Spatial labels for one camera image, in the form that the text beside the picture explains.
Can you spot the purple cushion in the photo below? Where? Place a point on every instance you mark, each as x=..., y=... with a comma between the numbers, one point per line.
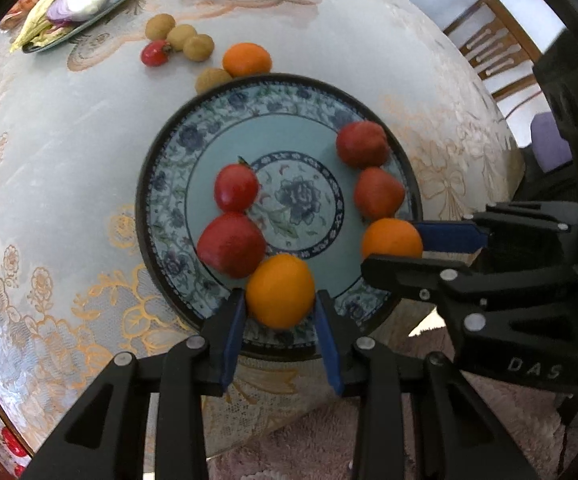
x=549, y=142

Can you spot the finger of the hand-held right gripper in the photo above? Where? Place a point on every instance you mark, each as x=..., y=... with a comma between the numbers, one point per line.
x=449, y=236
x=399, y=272

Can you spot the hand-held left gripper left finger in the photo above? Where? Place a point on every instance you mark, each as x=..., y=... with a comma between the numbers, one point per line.
x=234, y=340

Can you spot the brown longan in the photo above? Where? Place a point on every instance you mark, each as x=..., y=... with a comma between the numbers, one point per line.
x=180, y=36
x=198, y=47
x=213, y=80
x=160, y=27

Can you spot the red cherry tomato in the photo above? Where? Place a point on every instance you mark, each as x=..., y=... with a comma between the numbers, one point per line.
x=236, y=187
x=155, y=53

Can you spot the large blue floral plate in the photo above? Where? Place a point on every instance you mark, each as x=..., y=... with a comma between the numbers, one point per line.
x=294, y=140

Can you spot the orange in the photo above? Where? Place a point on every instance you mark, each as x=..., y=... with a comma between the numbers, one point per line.
x=391, y=240
x=280, y=291
x=246, y=59

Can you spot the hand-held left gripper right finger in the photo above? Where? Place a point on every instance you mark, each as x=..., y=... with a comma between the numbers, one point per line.
x=329, y=340

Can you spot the pink rug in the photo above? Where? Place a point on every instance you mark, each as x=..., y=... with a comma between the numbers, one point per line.
x=294, y=445

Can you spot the dark wooden chair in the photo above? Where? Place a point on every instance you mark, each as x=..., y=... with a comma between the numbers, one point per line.
x=494, y=45

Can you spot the large red fruit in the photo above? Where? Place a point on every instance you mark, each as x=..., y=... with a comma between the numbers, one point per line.
x=231, y=252

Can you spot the small red apple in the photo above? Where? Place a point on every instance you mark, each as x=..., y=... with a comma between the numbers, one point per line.
x=363, y=144
x=379, y=192

